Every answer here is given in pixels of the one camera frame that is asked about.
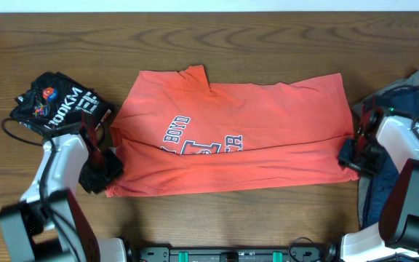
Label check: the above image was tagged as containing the black printed folded shirt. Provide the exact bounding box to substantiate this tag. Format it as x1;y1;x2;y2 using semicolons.
9;72;114;129

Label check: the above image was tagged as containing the left black cable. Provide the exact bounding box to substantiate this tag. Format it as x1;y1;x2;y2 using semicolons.
0;116;83;262

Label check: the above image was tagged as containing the orange red soccer t-shirt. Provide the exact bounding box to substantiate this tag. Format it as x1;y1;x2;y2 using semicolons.
106;65;358;197

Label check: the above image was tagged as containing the navy blue shirt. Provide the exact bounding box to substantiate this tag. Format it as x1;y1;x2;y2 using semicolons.
362;85;419;229

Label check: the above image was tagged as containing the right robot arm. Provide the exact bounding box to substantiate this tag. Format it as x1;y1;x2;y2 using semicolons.
338;108;419;261

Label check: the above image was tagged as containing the grey shirt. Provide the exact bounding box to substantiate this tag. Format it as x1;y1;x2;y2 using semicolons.
351;70;419;226

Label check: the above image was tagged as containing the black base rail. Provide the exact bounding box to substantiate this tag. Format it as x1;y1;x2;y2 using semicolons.
135;244;340;262

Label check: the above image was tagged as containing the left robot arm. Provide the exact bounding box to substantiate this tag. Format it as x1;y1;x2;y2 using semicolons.
0;122;129;261

